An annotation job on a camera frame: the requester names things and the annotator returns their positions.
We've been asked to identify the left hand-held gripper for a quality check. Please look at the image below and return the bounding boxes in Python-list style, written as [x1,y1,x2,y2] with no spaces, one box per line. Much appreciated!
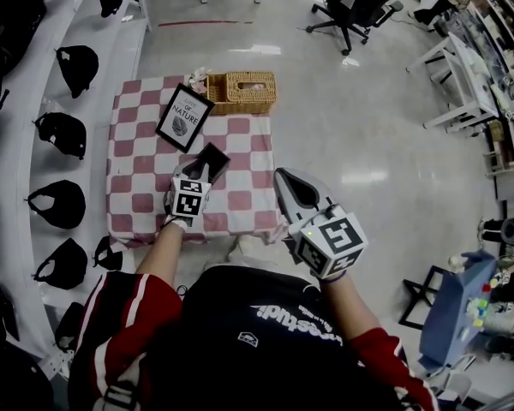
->
[162,162,213,229]

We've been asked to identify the person's left forearm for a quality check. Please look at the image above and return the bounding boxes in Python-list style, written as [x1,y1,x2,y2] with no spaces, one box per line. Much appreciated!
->
[134,224,185,277]

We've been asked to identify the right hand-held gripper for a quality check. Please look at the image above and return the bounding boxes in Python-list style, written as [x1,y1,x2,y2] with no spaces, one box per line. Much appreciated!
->
[272,167,369,282]

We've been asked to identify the person's beige trouser leg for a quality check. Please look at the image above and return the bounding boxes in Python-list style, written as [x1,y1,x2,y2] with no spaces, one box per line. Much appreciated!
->
[226,234,269,271]

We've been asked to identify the wicker tissue box basket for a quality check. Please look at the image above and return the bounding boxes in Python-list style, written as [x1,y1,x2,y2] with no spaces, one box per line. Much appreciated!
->
[206,70,278,116]

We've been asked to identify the person's black red shirt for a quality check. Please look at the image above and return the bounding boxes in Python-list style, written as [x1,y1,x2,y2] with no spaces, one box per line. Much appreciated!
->
[68,265,440,411]

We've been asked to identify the white table with lower shelf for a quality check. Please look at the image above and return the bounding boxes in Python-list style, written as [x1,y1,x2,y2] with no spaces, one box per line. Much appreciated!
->
[405,31,501,134]

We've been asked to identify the small pink flower bunch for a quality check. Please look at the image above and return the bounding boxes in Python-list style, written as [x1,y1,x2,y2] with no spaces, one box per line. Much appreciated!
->
[188,66,210,93]

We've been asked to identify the black framed picture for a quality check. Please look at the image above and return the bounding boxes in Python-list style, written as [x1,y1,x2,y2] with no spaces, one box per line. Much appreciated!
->
[154,82,215,153]

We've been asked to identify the white wooden shelving unit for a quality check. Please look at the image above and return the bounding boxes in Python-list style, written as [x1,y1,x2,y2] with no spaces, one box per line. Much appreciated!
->
[470,0,514,177]

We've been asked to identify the red floor tape strip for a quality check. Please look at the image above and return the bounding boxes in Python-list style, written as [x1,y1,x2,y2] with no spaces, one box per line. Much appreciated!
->
[158,19,254,28]

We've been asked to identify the row of black caps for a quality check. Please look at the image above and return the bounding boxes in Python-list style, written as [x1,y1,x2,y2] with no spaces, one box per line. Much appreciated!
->
[27,44,125,353]

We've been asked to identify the colourful toy blocks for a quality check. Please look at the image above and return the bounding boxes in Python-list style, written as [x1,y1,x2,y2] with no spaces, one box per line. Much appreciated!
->
[465,271,500,329]

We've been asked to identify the person's right forearm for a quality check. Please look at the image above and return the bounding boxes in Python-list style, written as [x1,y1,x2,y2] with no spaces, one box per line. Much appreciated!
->
[319,271,385,346]

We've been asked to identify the small black box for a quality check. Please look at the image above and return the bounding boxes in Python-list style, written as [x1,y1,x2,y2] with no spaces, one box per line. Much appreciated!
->
[194,142,232,187]

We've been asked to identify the pink white checkered tablecloth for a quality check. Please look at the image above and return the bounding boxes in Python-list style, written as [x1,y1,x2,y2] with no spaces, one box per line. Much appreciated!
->
[105,74,290,248]

